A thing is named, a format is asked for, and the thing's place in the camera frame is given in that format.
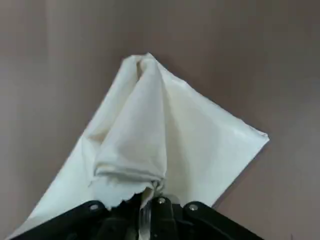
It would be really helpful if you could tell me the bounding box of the cream tablecloth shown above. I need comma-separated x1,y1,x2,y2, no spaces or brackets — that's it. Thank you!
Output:
7,51,270,240

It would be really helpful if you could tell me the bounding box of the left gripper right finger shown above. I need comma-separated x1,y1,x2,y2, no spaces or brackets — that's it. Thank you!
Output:
147,196,266,240

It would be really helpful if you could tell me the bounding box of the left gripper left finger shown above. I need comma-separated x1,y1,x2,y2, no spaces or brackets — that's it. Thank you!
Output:
9,196,141,240

